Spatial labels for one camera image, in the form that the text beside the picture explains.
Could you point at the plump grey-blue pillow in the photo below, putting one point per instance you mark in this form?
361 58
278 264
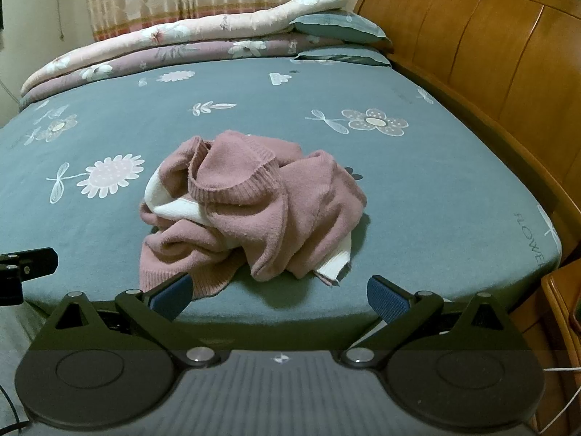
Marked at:
338 27

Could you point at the wooden headboard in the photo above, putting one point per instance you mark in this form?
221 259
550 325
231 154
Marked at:
490 45

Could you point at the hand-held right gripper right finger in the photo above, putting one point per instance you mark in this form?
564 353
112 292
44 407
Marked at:
386 299

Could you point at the pink and white sweater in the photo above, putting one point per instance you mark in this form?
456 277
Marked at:
272 209

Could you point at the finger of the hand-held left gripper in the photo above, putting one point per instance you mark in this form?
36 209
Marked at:
31 261

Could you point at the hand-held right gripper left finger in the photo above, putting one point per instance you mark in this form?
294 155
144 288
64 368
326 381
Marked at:
172 297

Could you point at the wooden nightstand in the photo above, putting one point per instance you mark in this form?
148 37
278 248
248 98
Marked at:
563 309

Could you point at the light pink floral quilt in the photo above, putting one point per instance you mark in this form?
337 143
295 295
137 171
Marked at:
204 27

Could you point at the bed with floral grey-blue sheet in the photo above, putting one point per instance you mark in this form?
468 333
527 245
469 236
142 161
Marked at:
431 200

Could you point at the black wall screen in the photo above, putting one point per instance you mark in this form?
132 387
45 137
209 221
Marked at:
1 13

